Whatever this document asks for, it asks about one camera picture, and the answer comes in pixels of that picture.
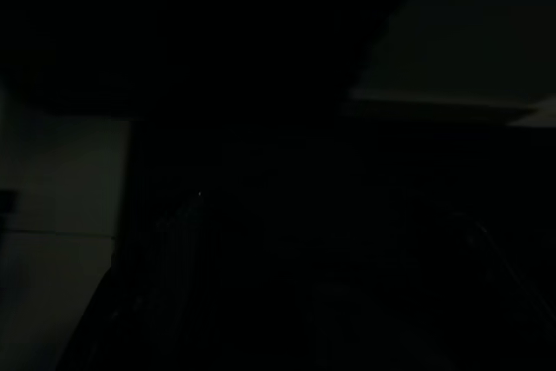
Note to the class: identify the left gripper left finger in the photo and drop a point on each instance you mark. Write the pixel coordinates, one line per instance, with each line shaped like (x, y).
(174, 266)

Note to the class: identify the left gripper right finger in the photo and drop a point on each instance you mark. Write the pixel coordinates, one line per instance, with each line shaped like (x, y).
(499, 301)

